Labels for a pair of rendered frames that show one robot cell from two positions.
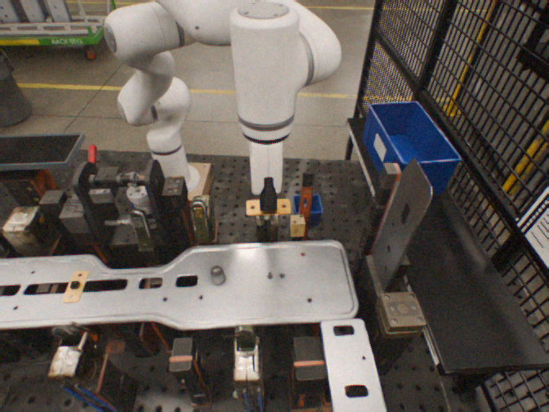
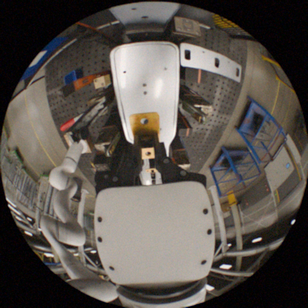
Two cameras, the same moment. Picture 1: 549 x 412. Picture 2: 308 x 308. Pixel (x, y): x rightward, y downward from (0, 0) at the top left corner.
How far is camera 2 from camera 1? 57 cm
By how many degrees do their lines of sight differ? 65
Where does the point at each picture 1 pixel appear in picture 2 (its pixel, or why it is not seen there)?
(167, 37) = (64, 233)
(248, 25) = not seen: outside the picture
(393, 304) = (185, 28)
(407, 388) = not seen: hidden behind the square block
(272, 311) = (171, 91)
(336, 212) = (72, 64)
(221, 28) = (108, 294)
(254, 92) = not seen: hidden behind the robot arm
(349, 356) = (202, 58)
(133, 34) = (79, 241)
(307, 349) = (192, 75)
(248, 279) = (147, 105)
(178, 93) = (54, 180)
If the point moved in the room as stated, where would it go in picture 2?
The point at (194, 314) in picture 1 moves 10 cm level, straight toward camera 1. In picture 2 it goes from (169, 131) to (190, 122)
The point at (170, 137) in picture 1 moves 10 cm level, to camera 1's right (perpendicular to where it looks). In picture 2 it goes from (68, 165) to (61, 156)
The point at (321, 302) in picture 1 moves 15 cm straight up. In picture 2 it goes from (167, 61) to (182, 60)
